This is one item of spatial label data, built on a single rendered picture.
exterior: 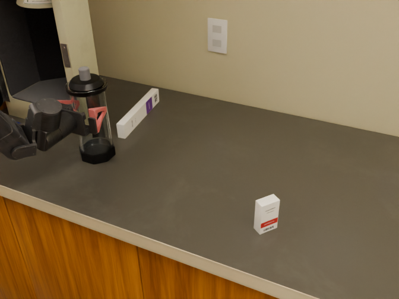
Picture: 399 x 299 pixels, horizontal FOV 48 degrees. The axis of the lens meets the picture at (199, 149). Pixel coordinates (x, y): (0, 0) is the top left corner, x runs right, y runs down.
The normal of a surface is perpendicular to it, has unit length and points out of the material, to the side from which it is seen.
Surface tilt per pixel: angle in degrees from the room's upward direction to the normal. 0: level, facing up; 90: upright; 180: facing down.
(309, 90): 90
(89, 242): 90
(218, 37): 90
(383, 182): 0
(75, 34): 90
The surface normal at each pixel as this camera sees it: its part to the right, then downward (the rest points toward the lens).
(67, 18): 0.90, 0.23
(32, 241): -0.44, 0.50
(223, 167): -0.01, -0.84
